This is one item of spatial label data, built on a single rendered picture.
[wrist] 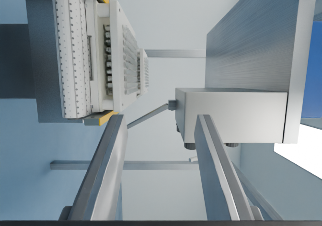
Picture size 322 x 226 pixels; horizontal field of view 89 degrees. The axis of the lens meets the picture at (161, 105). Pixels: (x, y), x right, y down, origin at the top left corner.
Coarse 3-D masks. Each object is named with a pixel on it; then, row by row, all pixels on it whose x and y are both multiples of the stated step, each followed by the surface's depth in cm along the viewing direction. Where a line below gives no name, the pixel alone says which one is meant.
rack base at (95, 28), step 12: (96, 0) 35; (96, 12) 35; (96, 24) 36; (108, 24) 43; (96, 36) 36; (96, 48) 36; (96, 60) 37; (96, 72) 37; (96, 84) 38; (96, 96) 38; (108, 96) 43; (96, 108) 38
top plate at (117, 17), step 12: (120, 12) 37; (120, 24) 37; (120, 36) 37; (120, 48) 37; (120, 60) 37; (120, 72) 38; (120, 84) 38; (120, 96) 38; (132, 96) 53; (120, 108) 38
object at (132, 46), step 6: (132, 42) 48; (132, 48) 48; (126, 54) 44; (132, 54) 48; (108, 60) 43; (126, 60) 43; (132, 60) 48; (132, 66) 47; (132, 72) 48; (132, 78) 48; (132, 84) 48
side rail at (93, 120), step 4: (100, 112) 41; (104, 112) 41; (108, 112) 41; (92, 116) 36; (96, 116) 36; (100, 116) 36; (84, 120) 34; (88, 120) 34; (92, 120) 34; (96, 120) 34; (84, 124) 34; (88, 124) 34; (92, 124) 34; (96, 124) 34
